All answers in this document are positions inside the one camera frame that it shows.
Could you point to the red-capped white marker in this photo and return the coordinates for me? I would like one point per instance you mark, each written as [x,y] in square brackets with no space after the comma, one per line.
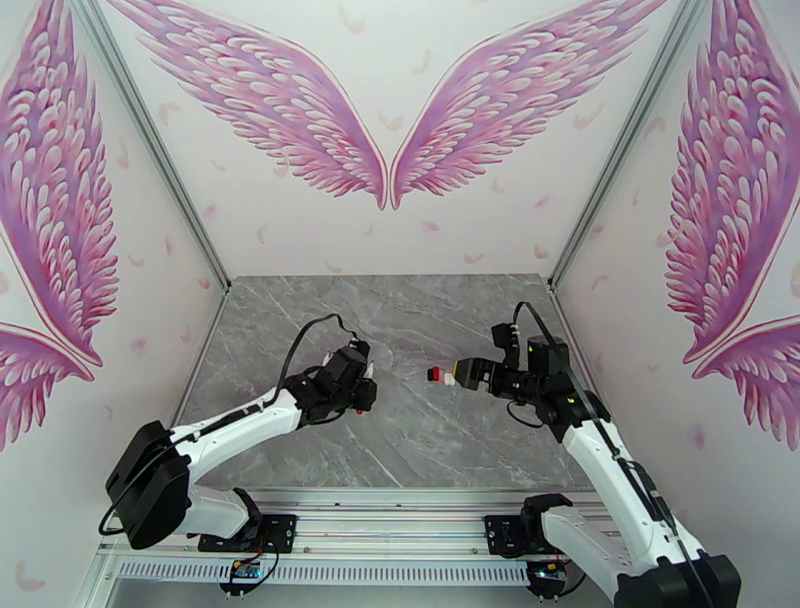
[432,374]

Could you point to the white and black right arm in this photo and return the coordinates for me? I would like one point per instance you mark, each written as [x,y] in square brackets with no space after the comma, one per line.
[600,475]

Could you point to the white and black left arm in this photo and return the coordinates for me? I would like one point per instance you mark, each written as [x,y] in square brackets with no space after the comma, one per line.
[237,425]

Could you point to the small circuit board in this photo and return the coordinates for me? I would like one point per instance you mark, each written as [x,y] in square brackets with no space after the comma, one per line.
[244,570]
[549,570]

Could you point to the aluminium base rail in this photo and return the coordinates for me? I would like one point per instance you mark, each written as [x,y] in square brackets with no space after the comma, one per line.
[387,525]

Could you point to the aluminium frame post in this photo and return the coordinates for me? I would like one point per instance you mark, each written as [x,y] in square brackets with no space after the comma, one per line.
[160,156]
[618,156]

